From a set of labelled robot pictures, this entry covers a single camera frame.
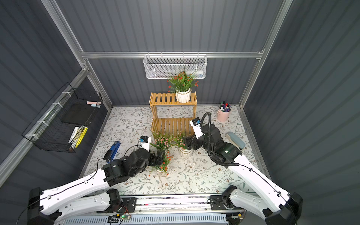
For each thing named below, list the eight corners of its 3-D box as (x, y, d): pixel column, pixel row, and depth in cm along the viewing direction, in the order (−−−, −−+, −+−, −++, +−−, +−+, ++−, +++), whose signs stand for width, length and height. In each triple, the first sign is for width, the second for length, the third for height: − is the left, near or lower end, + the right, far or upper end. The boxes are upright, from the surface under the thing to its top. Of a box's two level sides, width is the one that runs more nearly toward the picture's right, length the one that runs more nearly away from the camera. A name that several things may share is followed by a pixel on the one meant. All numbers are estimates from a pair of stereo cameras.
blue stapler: (104, 161, 91) (101, 159, 88) (115, 143, 100) (113, 140, 96) (110, 163, 91) (107, 160, 87) (121, 144, 99) (119, 141, 96)
